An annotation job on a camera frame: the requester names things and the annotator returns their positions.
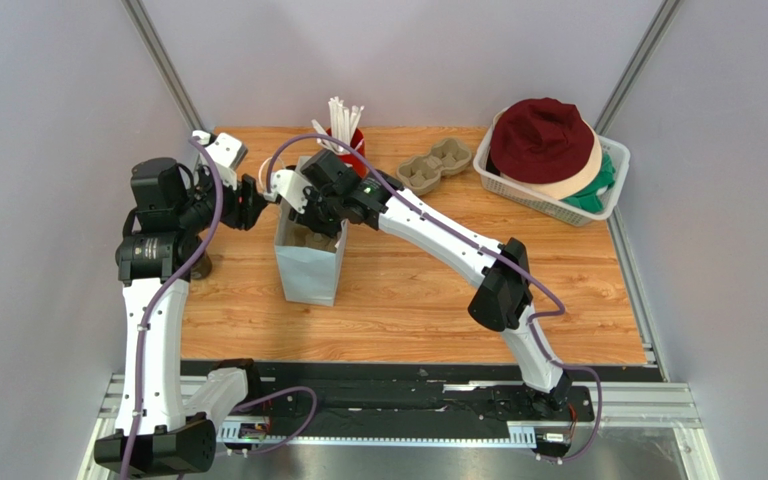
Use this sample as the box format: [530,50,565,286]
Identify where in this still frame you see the pulp cup carrier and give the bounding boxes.
[286,225,338,253]

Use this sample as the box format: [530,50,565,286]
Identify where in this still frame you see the white paper bag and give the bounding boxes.
[258,158,348,306]

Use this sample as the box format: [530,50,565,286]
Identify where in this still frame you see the green cloth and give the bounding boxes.
[562,153,616,214]

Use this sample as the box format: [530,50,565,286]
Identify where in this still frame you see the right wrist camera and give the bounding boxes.
[263,169,313,214]

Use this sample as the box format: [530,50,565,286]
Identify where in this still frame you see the white plastic basket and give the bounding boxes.
[472,108,631,227]

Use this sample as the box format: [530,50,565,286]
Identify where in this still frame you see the purple cable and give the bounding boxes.
[117,136,320,480]
[265,133,604,465]

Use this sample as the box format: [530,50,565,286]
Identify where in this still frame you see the red straw cup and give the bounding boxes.
[318,126,368,178]

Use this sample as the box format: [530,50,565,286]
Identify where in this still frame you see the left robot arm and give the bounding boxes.
[93,158,266,479]

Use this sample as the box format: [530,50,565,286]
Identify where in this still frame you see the stacked pulp cup carriers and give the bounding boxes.
[396,137,473,196]

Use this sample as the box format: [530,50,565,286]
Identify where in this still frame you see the beige hat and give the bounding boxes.
[532,130,603,200]

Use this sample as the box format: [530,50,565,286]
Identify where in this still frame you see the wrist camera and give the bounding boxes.
[192,130,248,190]
[263,169,313,214]

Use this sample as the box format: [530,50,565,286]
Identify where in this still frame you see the wrapped white straws bundle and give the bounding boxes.
[311,96,365,155]

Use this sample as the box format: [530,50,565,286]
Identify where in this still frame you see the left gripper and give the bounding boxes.
[175,164,272,236]

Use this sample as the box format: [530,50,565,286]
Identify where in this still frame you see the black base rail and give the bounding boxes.
[180,359,665,461]

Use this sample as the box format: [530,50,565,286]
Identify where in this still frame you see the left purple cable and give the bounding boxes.
[117,136,320,480]

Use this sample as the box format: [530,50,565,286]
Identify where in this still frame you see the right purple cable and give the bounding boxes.
[265,133,604,465]

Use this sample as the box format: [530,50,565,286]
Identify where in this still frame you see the black coffee cup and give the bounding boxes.
[189,253,213,281]

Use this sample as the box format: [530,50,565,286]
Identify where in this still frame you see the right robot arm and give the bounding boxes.
[296,150,572,415]

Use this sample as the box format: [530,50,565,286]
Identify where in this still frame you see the maroon bucket hat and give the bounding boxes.
[490,98,593,185]

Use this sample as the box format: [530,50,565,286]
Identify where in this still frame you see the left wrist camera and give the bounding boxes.
[192,130,248,190]

